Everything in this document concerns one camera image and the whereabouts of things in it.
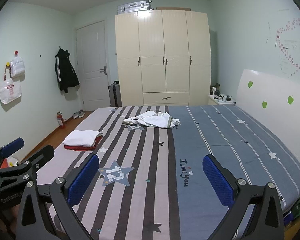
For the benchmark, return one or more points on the bed with striped star sheet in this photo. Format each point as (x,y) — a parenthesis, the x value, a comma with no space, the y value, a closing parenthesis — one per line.
(140,155)

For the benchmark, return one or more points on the red fire extinguisher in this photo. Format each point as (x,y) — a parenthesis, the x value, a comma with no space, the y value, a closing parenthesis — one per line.
(61,121)

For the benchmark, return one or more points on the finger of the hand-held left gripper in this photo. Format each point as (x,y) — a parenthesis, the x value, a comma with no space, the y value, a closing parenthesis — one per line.
(13,146)
(43,153)

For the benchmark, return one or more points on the white shopping bag red print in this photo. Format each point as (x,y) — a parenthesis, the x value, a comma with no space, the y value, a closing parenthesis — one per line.
(9,91)

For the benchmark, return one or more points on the white room door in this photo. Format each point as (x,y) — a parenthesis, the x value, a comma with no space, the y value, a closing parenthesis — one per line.
(92,62)

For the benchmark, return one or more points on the cream four-door wardrobe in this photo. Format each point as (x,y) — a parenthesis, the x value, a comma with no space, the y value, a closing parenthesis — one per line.
(175,55)

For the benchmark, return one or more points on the red and white packet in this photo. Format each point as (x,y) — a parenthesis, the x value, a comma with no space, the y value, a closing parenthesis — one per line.
(11,161)

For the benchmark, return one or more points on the black and white gadget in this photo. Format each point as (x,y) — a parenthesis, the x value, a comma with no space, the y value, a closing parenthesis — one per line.
(225,97)

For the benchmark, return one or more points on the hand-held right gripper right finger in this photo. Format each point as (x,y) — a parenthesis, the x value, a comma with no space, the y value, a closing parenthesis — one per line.
(217,182)

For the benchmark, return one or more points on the grey sneaker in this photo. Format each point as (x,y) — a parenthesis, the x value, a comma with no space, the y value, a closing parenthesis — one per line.
(76,115)
(81,113)

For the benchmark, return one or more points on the small white plastic bag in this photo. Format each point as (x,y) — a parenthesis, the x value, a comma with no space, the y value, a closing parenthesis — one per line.
(16,66)

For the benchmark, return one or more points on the white nightstand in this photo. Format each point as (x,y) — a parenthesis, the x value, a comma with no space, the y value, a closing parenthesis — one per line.
(212,100)

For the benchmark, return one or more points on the folded red garment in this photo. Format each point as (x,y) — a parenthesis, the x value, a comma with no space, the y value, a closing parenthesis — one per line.
(77,148)

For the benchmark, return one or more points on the black jacket with white stripes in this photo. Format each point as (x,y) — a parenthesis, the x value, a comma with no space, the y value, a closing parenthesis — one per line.
(64,72)

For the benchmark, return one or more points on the folded white garment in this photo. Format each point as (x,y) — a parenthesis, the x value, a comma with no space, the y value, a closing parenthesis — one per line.
(81,137)

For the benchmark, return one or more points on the small white desk device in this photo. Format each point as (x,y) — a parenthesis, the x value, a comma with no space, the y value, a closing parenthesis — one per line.
(214,91)

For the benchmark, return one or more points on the white shirt with beige trim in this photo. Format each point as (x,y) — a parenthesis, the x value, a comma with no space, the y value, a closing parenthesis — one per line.
(155,120)

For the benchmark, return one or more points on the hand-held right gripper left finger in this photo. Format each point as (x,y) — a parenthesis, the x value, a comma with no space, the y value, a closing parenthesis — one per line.
(82,177)

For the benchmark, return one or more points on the green apple sticker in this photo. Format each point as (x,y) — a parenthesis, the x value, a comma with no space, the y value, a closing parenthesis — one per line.
(250,83)

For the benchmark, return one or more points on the dark grey ribbed suitcase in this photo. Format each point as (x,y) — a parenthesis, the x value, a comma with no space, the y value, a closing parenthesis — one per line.
(114,95)

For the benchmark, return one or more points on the white headboard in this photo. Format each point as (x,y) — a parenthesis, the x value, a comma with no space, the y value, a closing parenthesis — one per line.
(270,90)

